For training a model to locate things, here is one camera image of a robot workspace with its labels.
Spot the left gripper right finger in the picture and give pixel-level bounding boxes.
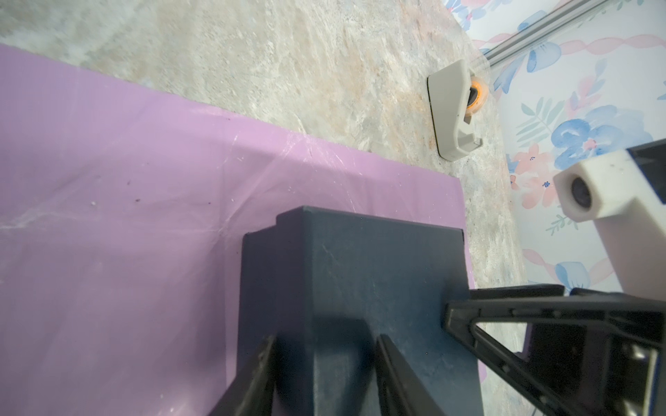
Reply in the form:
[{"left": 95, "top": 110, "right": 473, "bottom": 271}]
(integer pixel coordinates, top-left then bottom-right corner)
[{"left": 375, "top": 335, "right": 446, "bottom": 416}]

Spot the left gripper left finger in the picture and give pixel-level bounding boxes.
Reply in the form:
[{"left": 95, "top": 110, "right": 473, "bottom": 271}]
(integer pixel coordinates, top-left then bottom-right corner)
[{"left": 208, "top": 336, "right": 278, "bottom": 416}]

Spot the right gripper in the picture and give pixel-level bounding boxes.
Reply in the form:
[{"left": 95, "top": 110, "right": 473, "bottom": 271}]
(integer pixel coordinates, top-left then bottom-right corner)
[{"left": 443, "top": 284, "right": 665, "bottom": 415}]

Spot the dark navy gift box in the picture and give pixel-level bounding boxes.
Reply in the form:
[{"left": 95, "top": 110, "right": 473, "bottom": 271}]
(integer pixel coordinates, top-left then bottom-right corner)
[{"left": 237, "top": 206, "right": 483, "bottom": 415}]

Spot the purple wrapping paper sheet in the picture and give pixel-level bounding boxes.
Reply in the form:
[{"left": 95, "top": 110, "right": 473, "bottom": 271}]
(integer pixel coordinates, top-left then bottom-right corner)
[{"left": 1, "top": 46, "right": 466, "bottom": 415}]

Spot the beige tape dispenser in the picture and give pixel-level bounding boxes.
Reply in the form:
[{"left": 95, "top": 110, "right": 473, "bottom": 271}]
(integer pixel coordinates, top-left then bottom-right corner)
[{"left": 427, "top": 60, "right": 490, "bottom": 162}]

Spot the right aluminium corner post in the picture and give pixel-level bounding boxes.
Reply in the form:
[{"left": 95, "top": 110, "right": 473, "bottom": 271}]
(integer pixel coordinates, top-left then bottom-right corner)
[{"left": 484, "top": 0, "right": 611, "bottom": 69}]

